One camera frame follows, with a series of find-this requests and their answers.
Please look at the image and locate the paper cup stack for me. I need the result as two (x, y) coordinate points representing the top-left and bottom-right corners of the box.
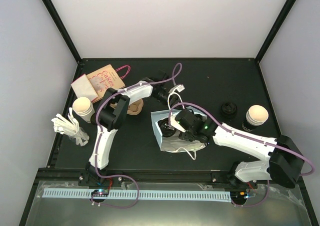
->
(242, 105), (269, 132)
(72, 97), (95, 123)

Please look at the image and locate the white pink-edged napkin pack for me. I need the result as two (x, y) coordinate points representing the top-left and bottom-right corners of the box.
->
(71, 74), (98, 102)

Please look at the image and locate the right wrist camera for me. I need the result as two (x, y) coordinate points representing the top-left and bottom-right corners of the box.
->
(169, 117), (186, 132)

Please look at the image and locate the brown Cakes paper bag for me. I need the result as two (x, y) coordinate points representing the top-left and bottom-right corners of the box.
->
(87, 64), (131, 103)

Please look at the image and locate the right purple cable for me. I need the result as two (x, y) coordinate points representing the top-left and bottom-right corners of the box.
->
(168, 102), (315, 177)

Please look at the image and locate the purple cable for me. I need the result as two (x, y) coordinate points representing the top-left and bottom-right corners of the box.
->
(93, 62), (183, 182)
(168, 102), (315, 177)

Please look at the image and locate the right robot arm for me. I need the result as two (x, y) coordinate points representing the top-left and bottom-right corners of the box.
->
(169, 109), (305, 189)

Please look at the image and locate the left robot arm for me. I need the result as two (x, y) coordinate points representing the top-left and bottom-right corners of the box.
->
(85, 77), (175, 185)

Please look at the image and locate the black coffee lid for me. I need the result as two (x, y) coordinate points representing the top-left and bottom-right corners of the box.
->
(220, 102), (238, 118)
(158, 118), (177, 138)

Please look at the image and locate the black left frame post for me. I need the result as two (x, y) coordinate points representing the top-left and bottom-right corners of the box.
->
(42, 0), (82, 63)

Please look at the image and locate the left paper cup stack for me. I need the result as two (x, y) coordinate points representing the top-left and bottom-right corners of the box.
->
(72, 97), (95, 123)

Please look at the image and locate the right paper cup stack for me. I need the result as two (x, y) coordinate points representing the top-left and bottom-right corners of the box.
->
(242, 105), (269, 132)

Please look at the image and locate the light blue slotted cable duct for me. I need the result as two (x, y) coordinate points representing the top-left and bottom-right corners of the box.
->
(42, 188), (232, 203)

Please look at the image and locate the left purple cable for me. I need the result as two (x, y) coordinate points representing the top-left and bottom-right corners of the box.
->
(93, 62), (183, 182)

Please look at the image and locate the black right frame post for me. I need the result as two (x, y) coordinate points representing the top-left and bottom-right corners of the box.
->
(255, 0), (296, 63)

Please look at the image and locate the black frame post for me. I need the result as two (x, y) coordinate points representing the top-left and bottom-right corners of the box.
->
(42, 0), (82, 63)
(255, 0), (296, 63)

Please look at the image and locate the light blue paper bag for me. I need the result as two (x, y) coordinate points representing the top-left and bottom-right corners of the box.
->
(150, 92), (206, 160)

